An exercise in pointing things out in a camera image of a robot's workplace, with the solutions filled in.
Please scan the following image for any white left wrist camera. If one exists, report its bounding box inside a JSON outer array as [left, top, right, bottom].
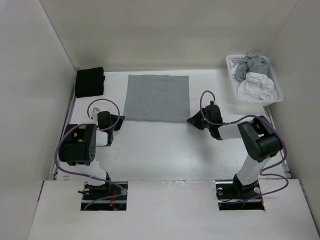
[[91, 107, 101, 121]]

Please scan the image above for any white front cover board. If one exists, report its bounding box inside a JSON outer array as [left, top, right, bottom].
[[29, 179, 319, 240]]

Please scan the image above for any aluminium table edge rail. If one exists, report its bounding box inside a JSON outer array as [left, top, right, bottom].
[[48, 84, 76, 181]]

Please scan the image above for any white tank top in basket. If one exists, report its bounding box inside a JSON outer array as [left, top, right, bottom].
[[227, 60, 278, 101]]

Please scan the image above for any grey tank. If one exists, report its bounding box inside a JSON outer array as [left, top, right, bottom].
[[235, 52, 271, 82], [124, 74, 190, 123]]

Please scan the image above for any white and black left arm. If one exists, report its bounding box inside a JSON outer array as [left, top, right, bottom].
[[54, 115, 128, 200]]

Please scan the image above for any grey tank top in basket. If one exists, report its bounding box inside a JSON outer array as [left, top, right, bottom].
[[235, 52, 271, 82]]

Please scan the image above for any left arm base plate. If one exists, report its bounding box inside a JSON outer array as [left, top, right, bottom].
[[78, 183, 128, 212]]

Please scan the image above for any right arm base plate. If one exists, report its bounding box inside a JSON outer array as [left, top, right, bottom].
[[215, 181, 265, 211]]

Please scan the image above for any folded black tank top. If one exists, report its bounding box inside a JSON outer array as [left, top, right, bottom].
[[75, 67, 105, 98]]

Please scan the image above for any white plastic laundry basket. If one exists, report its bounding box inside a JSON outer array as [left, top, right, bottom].
[[225, 53, 284, 107]]

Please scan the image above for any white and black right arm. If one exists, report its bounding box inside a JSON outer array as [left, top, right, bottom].
[[187, 102, 284, 201]]

